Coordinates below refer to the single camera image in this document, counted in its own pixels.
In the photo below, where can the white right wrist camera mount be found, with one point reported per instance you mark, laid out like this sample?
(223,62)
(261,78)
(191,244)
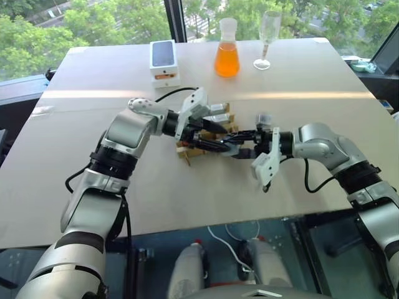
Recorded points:
(265,165)

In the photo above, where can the grey robot torso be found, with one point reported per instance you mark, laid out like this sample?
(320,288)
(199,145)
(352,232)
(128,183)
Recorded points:
(258,291)

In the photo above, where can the white rounded robot leg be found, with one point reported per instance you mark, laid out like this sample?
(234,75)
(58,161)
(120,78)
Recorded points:
(187,271)
(269,264)

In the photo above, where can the flask with orange liquid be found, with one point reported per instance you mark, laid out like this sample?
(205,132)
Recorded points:
(227,60)

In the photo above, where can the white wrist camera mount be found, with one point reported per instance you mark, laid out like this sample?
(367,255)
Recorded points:
(265,165)
(194,104)

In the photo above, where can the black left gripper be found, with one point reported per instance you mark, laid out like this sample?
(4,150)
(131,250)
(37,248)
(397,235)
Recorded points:
(191,135)

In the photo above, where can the white phone box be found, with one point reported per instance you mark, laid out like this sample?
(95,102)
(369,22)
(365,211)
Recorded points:
(164,62)

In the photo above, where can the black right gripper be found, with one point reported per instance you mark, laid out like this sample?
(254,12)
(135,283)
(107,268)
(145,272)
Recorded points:
(263,140)

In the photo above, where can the dark window frame post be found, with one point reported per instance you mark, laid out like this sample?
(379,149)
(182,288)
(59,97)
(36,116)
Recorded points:
(175,18)

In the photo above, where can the clear champagne glass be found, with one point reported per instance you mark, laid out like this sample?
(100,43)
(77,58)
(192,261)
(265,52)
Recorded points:
(267,31)

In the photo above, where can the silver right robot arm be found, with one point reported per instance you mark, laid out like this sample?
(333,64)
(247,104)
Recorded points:
(318,140)

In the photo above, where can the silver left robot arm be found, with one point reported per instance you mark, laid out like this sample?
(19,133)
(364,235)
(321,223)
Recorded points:
(124,130)

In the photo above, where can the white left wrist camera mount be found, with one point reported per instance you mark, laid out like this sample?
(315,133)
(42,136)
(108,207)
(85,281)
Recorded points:
(194,104)

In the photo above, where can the small silver camera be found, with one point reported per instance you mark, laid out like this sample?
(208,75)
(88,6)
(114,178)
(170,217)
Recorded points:
(263,120)

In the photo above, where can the dark low cabinet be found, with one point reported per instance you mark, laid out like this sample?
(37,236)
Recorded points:
(18,99)

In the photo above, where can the pale teal packet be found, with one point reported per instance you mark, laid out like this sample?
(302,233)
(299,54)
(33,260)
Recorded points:
(363,66)

